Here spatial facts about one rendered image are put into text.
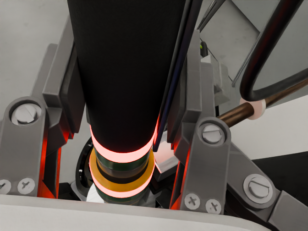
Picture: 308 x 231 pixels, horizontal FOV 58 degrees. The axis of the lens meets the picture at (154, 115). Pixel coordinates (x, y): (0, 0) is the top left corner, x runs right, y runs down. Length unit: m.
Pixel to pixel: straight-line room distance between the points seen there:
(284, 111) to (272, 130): 0.04
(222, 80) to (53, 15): 2.08
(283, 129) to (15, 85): 1.86
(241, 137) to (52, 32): 2.02
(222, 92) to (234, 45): 1.88
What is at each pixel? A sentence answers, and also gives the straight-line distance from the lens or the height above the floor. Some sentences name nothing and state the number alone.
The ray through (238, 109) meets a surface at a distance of 0.26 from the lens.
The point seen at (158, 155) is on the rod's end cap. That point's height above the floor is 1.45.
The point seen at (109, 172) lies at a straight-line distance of 0.17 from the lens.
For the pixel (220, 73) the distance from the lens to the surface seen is 0.70.
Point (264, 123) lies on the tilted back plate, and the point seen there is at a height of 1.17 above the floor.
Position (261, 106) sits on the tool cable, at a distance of 0.26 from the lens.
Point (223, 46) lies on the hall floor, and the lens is 2.49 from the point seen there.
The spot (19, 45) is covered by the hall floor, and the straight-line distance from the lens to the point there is 2.41.
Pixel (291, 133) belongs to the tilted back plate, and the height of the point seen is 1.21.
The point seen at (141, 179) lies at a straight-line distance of 0.18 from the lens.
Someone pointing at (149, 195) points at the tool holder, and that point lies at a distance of 0.27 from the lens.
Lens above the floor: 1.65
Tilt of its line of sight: 59 degrees down
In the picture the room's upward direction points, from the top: 12 degrees clockwise
